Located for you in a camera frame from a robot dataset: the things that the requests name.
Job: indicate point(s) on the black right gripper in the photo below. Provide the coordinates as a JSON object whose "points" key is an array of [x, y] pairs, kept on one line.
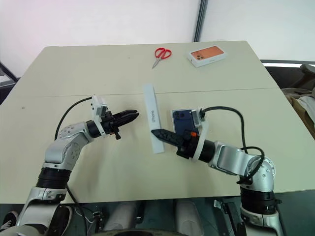
{"points": [[189, 145]]}

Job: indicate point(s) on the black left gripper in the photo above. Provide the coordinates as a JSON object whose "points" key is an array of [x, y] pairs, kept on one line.
{"points": [[110, 124]]}

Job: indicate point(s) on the dark blue smartphone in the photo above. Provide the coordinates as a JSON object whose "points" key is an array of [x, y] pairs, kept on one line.
{"points": [[182, 120]]}

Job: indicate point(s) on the white box tray brown inside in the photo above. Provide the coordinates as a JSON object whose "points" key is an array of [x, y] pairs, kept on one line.
{"points": [[152, 110]]}

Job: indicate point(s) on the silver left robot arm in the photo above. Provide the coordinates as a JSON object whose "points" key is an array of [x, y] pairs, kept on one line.
{"points": [[66, 142]]}

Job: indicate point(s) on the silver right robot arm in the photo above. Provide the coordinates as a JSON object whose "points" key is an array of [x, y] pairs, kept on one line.
{"points": [[233, 159]]}

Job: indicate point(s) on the white box with orange phone print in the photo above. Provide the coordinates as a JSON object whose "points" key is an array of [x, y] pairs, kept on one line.
{"points": [[208, 56]]}

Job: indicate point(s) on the grey right robot leg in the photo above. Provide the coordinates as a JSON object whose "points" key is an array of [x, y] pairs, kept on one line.
{"points": [[189, 217]]}

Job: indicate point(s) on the grey robot leg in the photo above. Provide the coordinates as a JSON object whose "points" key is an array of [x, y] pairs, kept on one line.
{"points": [[120, 216], [189, 217]]}

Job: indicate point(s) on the metal table clamp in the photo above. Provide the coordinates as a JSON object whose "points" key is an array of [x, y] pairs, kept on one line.
{"points": [[220, 205]]}

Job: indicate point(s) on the grey left robot leg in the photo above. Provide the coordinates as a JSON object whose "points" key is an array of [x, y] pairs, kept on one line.
{"points": [[120, 216]]}

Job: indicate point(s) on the dark metal pole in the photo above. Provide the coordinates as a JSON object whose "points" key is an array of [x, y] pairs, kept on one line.
{"points": [[200, 20]]}

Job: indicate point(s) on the beige fabric bag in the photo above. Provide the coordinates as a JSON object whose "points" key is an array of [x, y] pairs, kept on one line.
{"points": [[302, 108]]}

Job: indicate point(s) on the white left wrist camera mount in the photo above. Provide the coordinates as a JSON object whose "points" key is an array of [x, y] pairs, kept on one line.
{"points": [[97, 115]]}

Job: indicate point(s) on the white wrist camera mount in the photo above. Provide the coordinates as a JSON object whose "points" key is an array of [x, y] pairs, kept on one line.
{"points": [[97, 115], [203, 132]]}

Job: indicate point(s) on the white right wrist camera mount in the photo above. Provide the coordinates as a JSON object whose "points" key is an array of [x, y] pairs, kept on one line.
{"points": [[203, 132]]}

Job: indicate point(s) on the grey metal frame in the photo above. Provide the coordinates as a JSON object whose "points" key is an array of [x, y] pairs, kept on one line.
{"points": [[6, 73]]}

